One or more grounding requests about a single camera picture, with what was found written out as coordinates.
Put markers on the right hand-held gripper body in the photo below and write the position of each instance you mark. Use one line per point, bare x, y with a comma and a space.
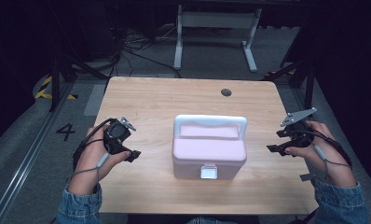
297, 132

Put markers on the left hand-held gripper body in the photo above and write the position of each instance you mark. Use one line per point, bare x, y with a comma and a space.
116, 137

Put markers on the person's left hand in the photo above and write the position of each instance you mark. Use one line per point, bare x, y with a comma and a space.
92, 158

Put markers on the person's right hand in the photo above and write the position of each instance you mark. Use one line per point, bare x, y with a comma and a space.
329, 152

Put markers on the dark tape piece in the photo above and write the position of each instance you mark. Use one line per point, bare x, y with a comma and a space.
305, 177

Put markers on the black tripod stand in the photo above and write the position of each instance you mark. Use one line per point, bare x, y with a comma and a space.
55, 84
309, 81

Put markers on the grey table grommet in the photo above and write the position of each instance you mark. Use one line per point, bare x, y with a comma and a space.
226, 92

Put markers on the yellow black floor tape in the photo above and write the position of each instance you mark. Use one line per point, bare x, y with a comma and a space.
45, 90

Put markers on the person's denim lap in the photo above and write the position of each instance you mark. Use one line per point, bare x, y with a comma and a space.
210, 221

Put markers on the metal floor rail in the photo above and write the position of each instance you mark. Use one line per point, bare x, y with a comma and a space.
25, 155

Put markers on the white metal frame stand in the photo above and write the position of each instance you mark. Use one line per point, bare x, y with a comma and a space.
217, 20

